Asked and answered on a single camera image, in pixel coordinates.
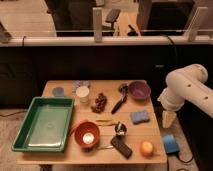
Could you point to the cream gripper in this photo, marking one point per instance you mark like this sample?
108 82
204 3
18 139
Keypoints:
168 117

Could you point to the blue sponge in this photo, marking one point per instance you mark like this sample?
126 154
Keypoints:
139 117

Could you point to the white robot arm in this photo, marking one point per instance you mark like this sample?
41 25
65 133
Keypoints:
185 84

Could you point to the green plastic tray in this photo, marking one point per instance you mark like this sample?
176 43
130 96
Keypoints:
45 126

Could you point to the blue box on floor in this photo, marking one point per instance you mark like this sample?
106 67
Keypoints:
170 144

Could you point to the orange fruit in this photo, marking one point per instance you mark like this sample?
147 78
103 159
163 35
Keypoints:
146 149

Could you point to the purple bowl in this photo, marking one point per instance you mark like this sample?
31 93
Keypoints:
139 90

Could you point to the black remote control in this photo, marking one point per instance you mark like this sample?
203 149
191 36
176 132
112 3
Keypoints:
120 146

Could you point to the yellow pencil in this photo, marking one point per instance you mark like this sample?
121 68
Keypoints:
106 122

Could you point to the bunch of dark grapes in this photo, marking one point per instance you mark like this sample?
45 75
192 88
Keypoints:
100 103

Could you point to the white railing beam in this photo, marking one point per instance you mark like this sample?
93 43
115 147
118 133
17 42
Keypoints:
35 29

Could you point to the orange bowl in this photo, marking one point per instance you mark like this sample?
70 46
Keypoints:
86 134

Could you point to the white cup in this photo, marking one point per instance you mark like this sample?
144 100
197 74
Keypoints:
82 93

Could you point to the crumpled grey blue cloth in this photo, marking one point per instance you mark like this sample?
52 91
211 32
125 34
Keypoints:
79 83

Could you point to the black office chair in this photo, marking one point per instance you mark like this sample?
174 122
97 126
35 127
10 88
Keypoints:
111 19

